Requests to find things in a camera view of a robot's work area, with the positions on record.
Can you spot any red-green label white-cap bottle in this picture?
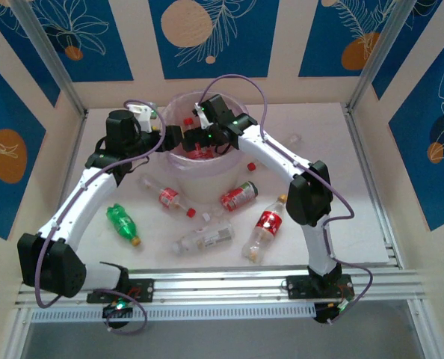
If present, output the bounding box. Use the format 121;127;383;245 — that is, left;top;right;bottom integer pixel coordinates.
202;181;259;221

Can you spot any green bottle with yellow cap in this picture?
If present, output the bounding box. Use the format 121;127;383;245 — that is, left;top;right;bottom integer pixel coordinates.
105;203;143;247

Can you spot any clear bottle with white label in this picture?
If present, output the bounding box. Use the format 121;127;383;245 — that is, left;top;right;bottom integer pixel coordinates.
172;220;235;257

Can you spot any red-label bottle with yellow cap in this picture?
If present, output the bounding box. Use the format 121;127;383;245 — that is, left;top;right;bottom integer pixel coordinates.
241;194;289;263

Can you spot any pink-lined trash bin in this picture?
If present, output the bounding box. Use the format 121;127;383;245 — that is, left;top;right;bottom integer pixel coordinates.
158;91;250;177

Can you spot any left controller board green light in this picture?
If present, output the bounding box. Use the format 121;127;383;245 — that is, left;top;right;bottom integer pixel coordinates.
102;301;134;319

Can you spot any controller board green light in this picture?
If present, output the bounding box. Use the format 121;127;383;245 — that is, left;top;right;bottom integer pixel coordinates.
313;302;352;325
102;301;134;319

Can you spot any right controller board green light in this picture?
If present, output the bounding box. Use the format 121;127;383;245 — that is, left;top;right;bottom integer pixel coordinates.
313;302;352;325

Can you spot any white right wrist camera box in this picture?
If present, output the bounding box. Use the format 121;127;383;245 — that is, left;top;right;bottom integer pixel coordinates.
193;102;211;129

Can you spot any aluminium table side rail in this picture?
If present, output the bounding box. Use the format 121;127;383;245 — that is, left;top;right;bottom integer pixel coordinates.
57;111;90;199
343;104;406;270

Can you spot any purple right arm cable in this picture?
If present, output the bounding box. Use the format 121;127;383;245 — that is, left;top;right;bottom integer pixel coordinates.
199;73;374;325

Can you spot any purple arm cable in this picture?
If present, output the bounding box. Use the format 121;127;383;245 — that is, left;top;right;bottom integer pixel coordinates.
199;73;374;325
34;99;167;335

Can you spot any aluminium frame post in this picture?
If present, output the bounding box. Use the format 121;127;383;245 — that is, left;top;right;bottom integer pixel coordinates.
9;0;89;119
344;0;421;113

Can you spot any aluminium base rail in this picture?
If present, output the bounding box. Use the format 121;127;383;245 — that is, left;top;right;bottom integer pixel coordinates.
15;266;431;307

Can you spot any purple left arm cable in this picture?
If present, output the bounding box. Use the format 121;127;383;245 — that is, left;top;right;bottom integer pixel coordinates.
34;99;167;335

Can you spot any white slotted cable duct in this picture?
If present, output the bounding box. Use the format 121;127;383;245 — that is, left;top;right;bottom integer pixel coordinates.
30;302;317;323

